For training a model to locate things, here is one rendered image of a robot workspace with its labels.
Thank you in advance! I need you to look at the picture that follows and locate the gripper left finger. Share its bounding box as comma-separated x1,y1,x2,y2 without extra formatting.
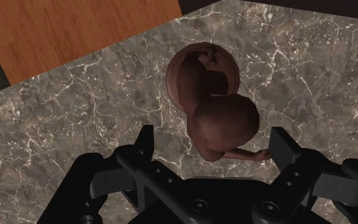
37,124,195,224

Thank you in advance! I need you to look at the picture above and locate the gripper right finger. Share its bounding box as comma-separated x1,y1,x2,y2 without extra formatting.
251,126,358,224

